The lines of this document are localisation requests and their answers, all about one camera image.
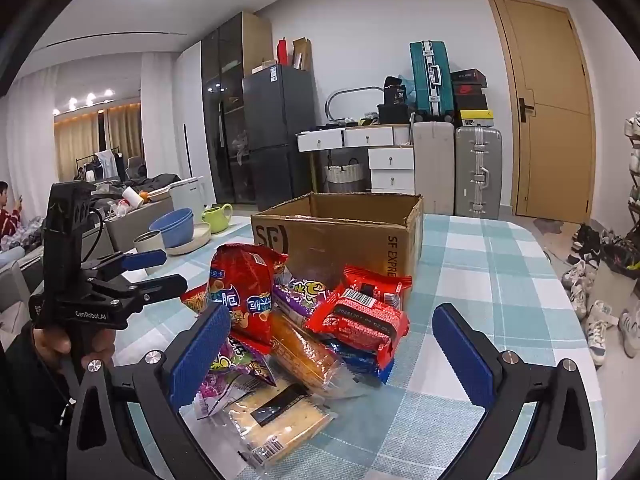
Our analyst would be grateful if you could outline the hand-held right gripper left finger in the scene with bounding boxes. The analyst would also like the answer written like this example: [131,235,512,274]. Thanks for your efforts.
[67,302,233,480]

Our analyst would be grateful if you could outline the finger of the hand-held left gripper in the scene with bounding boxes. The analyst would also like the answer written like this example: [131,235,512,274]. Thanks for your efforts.
[90,273,188,312]
[82,248,168,283]

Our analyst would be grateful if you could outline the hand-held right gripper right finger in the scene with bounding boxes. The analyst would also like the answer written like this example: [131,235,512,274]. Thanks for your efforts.
[431,302,601,480]

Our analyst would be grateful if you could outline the clear bread roll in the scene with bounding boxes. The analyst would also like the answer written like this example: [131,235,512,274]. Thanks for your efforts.
[270,312,352,398]

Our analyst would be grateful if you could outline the brown cardboard box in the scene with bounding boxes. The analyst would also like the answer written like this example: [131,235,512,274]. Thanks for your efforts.
[250,191,425,287]

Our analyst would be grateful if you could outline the person's left forearm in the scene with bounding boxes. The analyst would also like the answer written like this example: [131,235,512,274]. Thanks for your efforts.
[0,320,81,480]

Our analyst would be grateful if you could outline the person's left hand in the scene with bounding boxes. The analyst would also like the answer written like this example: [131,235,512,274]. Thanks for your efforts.
[32,327,117,378]

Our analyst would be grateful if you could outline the steel thermos cup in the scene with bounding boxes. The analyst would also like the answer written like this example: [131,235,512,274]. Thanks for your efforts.
[132,230,166,257]

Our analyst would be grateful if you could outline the grey sofa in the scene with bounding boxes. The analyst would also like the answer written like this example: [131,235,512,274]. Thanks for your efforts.
[102,195,176,256]

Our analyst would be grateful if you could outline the orange-red snack packet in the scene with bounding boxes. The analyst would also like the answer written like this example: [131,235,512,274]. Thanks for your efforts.
[180,282,216,317]

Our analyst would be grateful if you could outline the purple candy packet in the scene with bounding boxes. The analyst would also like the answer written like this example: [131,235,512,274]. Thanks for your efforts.
[195,337,277,418]

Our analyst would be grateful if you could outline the blue plastic bowl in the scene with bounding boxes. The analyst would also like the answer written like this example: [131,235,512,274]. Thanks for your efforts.
[162,222,195,249]
[149,207,195,241]

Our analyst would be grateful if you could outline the beige plate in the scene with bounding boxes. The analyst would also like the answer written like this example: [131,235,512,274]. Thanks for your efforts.
[165,221,213,256]

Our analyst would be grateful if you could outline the white kettle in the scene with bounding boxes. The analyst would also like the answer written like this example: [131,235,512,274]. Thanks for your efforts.
[168,176,206,221]

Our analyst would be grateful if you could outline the dark clothing pile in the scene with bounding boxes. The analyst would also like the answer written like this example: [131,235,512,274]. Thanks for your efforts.
[125,172,182,195]

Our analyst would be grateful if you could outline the red chip bag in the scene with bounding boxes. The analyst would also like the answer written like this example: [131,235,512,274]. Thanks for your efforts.
[207,243,290,356]

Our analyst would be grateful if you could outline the green mug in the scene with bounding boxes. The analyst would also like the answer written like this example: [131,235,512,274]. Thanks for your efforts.
[201,203,233,234]

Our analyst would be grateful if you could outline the checked tablecloth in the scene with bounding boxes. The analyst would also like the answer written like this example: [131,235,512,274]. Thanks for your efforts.
[112,212,601,480]

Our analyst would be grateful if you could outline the clear cracker packet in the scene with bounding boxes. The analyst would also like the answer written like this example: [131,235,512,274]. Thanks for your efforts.
[222,379,337,470]

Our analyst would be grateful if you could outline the clothes rack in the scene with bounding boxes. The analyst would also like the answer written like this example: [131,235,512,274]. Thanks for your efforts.
[75,147,126,181]

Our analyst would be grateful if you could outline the red barcode snack packet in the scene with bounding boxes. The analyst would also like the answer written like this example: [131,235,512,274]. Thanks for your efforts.
[304,287,411,370]

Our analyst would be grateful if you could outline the blue snack packet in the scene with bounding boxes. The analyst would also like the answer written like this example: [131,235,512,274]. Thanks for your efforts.
[320,337,396,385]

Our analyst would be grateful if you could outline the purple yellow-lettered snack packet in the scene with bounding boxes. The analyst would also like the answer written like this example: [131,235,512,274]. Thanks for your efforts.
[274,277,342,328]

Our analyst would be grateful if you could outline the beige curtains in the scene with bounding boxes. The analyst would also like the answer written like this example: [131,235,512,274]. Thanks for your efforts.
[54,107,143,181]

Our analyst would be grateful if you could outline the pile of shoes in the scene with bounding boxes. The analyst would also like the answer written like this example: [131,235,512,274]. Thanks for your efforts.
[560,222,640,367]

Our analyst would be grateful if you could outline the white curtain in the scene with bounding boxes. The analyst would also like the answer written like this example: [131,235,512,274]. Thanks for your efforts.
[140,52,176,176]

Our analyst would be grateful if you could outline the white wardrobe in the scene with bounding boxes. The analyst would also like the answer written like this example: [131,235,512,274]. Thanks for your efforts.
[172,40,217,201]

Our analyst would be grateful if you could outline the dark glass cabinet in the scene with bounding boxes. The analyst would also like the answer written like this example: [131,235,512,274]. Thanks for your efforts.
[201,12,273,206]

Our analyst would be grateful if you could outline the black bin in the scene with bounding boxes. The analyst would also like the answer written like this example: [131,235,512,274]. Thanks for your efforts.
[599,242,640,311]

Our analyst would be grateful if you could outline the dark grey fridge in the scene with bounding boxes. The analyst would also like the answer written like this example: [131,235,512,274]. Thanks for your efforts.
[242,64,317,213]

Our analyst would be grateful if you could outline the silver suitcase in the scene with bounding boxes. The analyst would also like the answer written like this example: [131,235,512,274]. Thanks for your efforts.
[454,126,503,220]

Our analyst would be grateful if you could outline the beige suitcase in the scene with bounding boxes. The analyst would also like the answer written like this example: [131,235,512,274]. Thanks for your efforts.
[412,121,457,216]

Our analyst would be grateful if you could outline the woven laundry basket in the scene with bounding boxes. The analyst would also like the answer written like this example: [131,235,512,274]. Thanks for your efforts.
[322,158,371,193]

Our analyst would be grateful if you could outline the white drawer desk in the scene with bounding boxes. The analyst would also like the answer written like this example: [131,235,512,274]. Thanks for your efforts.
[296,124,416,196]

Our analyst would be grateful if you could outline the yellow black shoe box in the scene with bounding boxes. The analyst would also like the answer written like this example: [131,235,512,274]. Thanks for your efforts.
[457,109,496,128]

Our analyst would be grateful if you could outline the standing cardboard piece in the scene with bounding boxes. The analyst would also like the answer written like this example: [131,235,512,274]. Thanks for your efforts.
[291,37,313,72]

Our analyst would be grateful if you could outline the wooden door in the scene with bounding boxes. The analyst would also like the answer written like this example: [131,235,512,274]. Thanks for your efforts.
[487,0,598,226]

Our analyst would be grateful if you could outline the small black box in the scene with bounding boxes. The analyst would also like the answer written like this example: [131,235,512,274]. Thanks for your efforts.
[384,76,407,107]

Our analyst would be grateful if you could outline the teal suitcase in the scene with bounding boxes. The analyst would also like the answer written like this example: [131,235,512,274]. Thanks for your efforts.
[409,40,457,121]

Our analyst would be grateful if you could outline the arched metal frame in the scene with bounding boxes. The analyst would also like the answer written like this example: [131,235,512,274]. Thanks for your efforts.
[325,86,386,123]

